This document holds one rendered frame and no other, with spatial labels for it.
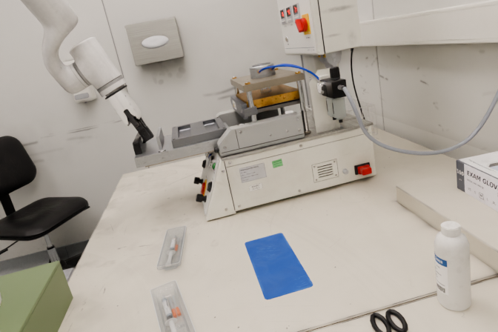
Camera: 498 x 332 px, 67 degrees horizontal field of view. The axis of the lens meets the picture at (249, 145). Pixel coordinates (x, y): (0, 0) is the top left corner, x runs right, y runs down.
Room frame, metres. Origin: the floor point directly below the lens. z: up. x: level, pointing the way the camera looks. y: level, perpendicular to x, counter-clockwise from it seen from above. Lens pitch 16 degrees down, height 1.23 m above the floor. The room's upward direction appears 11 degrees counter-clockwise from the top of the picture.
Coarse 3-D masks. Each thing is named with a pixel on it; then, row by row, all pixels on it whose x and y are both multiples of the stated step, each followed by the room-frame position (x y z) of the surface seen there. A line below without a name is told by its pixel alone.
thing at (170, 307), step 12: (156, 288) 0.68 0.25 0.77; (168, 288) 0.68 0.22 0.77; (156, 300) 0.64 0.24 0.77; (168, 300) 0.64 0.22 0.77; (180, 300) 0.63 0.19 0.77; (156, 312) 0.61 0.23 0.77; (168, 312) 0.60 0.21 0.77; (180, 312) 0.59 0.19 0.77; (168, 324) 0.57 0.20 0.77; (180, 324) 0.56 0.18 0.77
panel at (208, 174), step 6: (216, 156) 1.07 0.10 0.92; (216, 162) 1.04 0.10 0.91; (204, 168) 1.27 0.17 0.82; (210, 168) 1.13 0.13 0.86; (216, 168) 1.02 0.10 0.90; (204, 174) 1.24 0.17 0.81; (210, 174) 1.10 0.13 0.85; (204, 180) 1.21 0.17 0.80; (210, 180) 1.07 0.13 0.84; (210, 186) 1.03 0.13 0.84; (204, 192) 1.14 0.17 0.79; (210, 192) 1.02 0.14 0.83; (204, 204) 1.09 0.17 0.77; (204, 210) 1.06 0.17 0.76
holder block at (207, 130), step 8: (208, 120) 1.25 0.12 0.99; (216, 120) 1.22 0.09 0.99; (176, 128) 1.21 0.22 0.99; (184, 128) 1.24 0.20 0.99; (192, 128) 1.16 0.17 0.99; (200, 128) 1.14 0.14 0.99; (208, 128) 1.19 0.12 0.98; (216, 128) 1.16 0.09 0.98; (224, 128) 1.07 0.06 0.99; (176, 136) 1.09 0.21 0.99; (184, 136) 1.07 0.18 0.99; (192, 136) 1.06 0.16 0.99; (200, 136) 1.06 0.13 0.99; (208, 136) 1.07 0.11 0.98; (216, 136) 1.07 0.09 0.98; (176, 144) 1.05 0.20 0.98; (184, 144) 1.06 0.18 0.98; (192, 144) 1.06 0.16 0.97
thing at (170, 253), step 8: (168, 232) 0.93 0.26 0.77; (176, 232) 0.92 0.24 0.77; (184, 232) 0.91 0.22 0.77; (168, 240) 0.88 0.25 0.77; (176, 240) 0.88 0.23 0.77; (168, 248) 0.84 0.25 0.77; (176, 248) 0.83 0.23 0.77; (160, 256) 0.81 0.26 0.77; (168, 256) 0.80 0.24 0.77; (176, 256) 0.79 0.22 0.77; (160, 264) 0.78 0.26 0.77; (168, 264) 0.77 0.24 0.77
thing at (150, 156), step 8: (160, 128) 1.19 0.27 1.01; (160, 136) 1.11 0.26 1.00; (168, 136) 1.23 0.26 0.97; (144, 144) 1.19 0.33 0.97; (152, 144) 1.17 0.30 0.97; (160, 144) 1.07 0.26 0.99; (168, 144) 1.12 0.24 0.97; (200, 144) 1.05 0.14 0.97; (208, 144) 1.06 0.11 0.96; (216, 144) 1.06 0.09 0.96; (144, 152) 1.08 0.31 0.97; (152, 152) 1.06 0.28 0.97; (160, 152) 1.04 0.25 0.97; (168, 152) 1.04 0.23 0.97; (176, 152) 1.04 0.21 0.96; (184, 152) 1.05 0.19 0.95; (192, 152) 1.05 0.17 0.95; (200, 152) 1.05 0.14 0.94; (208, 152) 1.07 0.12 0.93; (136, 160) 1.03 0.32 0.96; (144, 160) 1.03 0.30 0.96; (152, 160) 1.03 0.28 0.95; (160, 160) 1.04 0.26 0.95; (168, 160) 1.04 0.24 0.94
